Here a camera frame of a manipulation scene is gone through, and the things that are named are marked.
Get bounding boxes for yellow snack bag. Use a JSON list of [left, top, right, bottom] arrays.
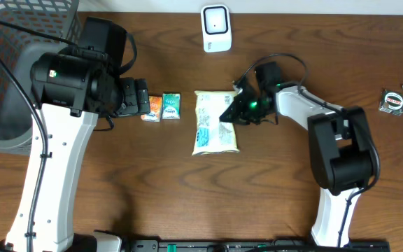
[[192, 90, 240, 155]]

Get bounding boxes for green tissue packet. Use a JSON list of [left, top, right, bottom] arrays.
[[162, 93, 181, 120]]

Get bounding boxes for dark grey plastic basket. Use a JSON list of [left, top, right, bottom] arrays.
[[0, 0, 81, 155]]

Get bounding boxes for white barcode scanner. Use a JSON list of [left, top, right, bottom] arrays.
[[200, 4, 232, 53]]

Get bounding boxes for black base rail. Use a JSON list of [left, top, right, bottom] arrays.
[[122, 239, 391, 252]]

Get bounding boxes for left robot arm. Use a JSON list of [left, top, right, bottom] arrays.
[[0, 45, 150, 251]]

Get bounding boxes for orange snack packet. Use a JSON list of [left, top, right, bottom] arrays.
[[141, 96, 163, 122]]

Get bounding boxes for black round-logo snack packet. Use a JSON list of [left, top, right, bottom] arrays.
[[379, 90, 403, 116]]

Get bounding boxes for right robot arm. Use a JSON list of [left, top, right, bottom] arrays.
[[220, 79, 381, 248]]

